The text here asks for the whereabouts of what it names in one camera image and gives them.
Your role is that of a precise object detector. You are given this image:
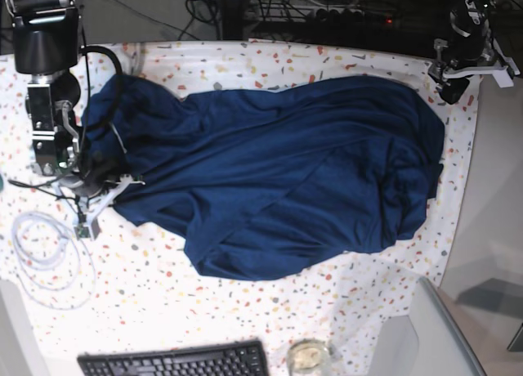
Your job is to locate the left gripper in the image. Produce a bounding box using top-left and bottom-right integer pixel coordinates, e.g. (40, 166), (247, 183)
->
(428, 38), (521, 105)

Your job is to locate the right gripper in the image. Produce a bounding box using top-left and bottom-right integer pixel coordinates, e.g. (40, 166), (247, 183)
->
(56, 165), (145, 229)

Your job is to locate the dark blue t-shirt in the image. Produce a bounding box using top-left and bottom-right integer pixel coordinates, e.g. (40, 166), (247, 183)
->
(83, 76), (445, 281)

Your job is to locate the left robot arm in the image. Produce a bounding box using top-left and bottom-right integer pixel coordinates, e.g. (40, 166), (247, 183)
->
(428, 0), (521, 105)

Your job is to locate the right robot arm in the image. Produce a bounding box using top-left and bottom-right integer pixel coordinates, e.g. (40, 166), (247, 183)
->
(5, 0), (139, 239)

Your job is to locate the terrazzo patterned table cloth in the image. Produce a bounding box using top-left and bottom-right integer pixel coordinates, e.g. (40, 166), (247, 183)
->
(1, 41), (481, 375)

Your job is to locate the black computer keyboard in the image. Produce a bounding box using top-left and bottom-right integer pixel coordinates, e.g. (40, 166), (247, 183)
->
(77, 340), (269, 376)

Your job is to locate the grey monitor edge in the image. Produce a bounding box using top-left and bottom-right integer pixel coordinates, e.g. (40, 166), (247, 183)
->
(409, 278), (485, 376)

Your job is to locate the clear glass jar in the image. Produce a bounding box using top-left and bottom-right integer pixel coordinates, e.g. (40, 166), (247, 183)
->
(287, 339), (332, 376)

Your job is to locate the coiled white cable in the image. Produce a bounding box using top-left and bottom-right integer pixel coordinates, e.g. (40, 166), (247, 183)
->
(11, 211), (98, 311)

